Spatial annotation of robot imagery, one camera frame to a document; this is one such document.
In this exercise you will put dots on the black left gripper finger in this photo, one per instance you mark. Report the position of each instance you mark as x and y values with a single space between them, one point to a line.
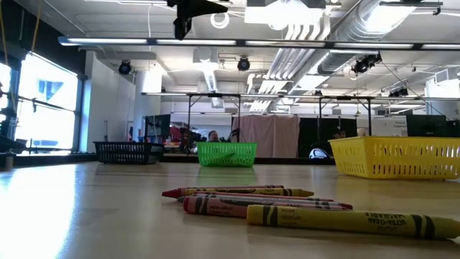
208 7

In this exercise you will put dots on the red crayon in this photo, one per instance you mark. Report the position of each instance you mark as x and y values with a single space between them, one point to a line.
273 196
172 193
215 208

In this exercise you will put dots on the long led light bar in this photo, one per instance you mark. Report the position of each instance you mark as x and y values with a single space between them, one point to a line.
194 42

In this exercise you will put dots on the black ceiling spotlight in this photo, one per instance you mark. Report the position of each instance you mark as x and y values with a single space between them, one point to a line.
243 64
124 67

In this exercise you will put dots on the white ceiling light panel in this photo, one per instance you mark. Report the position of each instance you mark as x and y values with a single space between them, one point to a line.
284 12

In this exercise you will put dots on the person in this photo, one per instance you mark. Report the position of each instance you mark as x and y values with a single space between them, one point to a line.
213 136

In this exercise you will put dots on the green plastic basket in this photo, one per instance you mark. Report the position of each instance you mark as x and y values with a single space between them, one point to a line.
226 154

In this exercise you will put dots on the black plastic basket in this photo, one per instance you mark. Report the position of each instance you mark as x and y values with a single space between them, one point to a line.
125 153

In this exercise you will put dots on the black track spotlight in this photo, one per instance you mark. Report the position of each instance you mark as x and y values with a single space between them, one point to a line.
366 63
398 92

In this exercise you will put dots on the black curtain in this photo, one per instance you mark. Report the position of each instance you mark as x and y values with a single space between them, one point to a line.
323 136

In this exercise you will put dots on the large window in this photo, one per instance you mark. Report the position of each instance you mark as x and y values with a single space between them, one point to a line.
46 122

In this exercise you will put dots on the white and black ball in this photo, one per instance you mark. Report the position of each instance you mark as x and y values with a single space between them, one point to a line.
318 154

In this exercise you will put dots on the black metal stand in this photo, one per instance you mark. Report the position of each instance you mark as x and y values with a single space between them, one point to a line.
8 124

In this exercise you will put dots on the yellow plastic basket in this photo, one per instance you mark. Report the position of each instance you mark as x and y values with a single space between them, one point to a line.
395 158

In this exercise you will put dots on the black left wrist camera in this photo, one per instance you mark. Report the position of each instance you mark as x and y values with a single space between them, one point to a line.
181 28

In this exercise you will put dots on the white ceiling duct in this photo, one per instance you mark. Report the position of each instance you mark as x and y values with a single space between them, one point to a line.
208 68

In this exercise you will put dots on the black folding table frame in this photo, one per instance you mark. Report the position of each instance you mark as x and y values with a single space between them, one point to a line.
369 118
215 95

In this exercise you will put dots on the silver ventilation duct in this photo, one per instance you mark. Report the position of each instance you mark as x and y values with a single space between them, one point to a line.
359 32

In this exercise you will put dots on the black aluminium table frame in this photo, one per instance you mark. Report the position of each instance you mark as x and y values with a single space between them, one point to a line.
287 160

